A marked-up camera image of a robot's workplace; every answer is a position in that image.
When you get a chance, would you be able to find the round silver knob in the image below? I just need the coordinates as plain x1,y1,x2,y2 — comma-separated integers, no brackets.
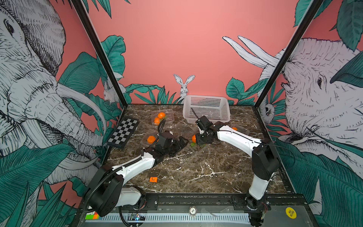
189,206,197,216

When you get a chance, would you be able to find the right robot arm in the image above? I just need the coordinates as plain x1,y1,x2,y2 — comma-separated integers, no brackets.
196,116,281,201

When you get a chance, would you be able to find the small orange block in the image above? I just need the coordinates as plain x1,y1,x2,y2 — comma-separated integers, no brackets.
149,177,158,183

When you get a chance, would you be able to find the small circuit board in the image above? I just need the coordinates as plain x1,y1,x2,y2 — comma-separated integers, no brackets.
129,213,146,222

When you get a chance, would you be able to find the left orange centre container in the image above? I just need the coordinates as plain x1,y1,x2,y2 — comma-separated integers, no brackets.
147,135,156,144

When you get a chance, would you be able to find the black white checkerboard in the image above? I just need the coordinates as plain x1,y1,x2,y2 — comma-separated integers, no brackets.
107,117,139,149

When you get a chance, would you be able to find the yellow round sticker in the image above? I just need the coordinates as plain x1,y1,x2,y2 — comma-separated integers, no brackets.
285,207,297,219

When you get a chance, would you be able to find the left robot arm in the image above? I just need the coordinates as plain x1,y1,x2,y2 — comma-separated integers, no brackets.
83,131,189,217

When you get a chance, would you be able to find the colourful cube on rail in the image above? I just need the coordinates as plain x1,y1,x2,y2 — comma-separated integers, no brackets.
85,211,100,220

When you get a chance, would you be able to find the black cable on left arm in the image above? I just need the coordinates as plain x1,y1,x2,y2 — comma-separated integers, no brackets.
83,155,142,213

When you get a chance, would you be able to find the white plastic basket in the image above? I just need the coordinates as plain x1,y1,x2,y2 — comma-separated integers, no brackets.
183,95,230,124

